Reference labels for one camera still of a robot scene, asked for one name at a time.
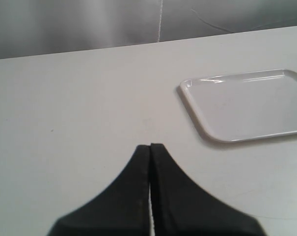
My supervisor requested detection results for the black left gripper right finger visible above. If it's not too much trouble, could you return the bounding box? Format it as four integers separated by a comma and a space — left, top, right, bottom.
150, 144, 266, 236

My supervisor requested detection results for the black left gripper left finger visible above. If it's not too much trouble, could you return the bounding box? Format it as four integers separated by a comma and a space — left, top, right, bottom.
49, 145, 150, 236

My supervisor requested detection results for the white rectangular plastic tray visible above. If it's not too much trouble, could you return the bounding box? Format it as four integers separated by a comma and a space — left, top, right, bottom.
179, 69, 297, 143

